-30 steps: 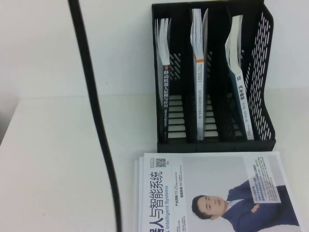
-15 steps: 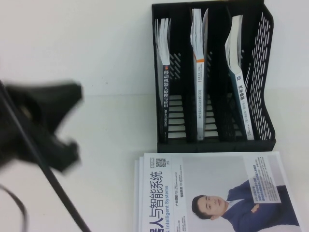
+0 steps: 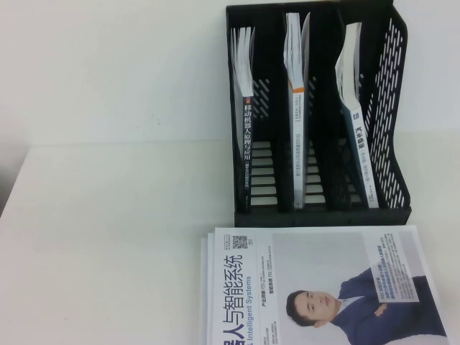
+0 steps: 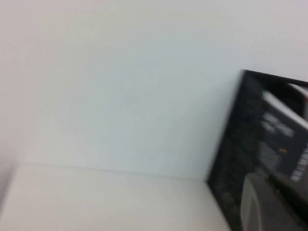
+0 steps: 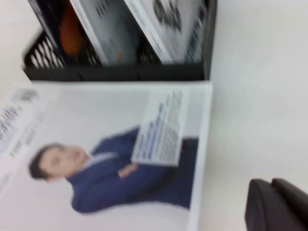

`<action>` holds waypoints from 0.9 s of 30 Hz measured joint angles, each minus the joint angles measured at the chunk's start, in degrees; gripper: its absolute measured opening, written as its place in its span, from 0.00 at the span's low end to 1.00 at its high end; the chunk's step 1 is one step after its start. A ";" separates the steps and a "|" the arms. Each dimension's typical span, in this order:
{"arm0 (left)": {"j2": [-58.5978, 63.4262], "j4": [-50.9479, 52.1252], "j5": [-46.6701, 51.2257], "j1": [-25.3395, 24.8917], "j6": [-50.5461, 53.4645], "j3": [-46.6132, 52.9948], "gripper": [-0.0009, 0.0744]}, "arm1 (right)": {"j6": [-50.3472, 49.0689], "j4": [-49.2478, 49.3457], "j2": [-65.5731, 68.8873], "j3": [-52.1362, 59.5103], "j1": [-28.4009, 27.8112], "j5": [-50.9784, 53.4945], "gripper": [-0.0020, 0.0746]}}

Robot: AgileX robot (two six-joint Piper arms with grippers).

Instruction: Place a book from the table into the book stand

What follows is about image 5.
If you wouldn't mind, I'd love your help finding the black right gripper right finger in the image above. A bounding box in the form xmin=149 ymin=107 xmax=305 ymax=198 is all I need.
xmin=271 ymin=177 xmax=308 ymax=231

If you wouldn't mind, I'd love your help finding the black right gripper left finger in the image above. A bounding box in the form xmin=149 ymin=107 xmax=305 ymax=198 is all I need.
xmin=244 ymin=179 xmax=278 ymax=231

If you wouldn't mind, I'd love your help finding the white car suspension book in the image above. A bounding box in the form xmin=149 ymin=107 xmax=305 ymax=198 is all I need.
xmin=123 ymin=0 xmax=209 ymax=65

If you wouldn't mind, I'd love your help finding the book with blue-suited man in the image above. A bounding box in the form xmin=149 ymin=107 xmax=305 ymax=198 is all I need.
xmin=0 ymin=81 xmax=214 ymax=231

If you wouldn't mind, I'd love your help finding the black mesh book stand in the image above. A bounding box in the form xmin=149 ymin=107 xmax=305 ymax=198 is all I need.
xmin=22 ymin=0 xmax=218 ymax=82

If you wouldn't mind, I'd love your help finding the dark spine robotics book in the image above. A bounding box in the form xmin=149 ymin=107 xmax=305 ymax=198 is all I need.
xmin=27 ymin=0 xmax=85 ymax=66

